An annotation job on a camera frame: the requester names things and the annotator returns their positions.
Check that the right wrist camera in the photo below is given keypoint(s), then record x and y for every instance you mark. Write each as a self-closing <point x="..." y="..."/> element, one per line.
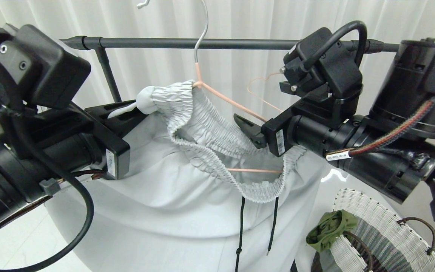
<point x="330" y="64"/>

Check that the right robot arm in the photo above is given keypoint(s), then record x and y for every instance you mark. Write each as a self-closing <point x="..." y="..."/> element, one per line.
<point x="421" y="83"/>

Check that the green garment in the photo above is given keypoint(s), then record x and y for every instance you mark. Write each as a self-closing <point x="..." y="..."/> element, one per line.
<point x="330" y="230"/>

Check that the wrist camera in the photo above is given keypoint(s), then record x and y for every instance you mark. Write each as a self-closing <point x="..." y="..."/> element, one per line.
<point x="330" y="64"/>
<point x="43" y="64"/>

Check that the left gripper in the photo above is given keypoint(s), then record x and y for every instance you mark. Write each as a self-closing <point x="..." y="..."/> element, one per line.
<point x="74" y="143"/>

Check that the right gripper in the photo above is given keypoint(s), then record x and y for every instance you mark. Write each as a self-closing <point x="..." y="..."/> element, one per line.
<point x="372" y="158"/>

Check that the black clothes rack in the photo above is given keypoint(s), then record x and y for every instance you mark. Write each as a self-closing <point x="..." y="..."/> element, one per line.
<point x="240" y="43"/>

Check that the pale grey shorts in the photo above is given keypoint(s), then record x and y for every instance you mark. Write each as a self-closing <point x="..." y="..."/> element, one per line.
<point x="164" y="196"/>

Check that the white laundry basket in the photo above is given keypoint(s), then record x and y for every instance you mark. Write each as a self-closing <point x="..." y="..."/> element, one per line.
<point x="391" y="234"/>

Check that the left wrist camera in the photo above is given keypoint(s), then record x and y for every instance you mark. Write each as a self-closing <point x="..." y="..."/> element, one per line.
<point x="43" y="64"/>

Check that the white curtain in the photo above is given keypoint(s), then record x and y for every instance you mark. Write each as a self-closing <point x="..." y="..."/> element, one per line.
<point x="259" y="19"/>

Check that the pink clothes hanger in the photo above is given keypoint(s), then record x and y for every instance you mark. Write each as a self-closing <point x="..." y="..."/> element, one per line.
<point x="225" y="98"/>
<point x="264" y="101"/>

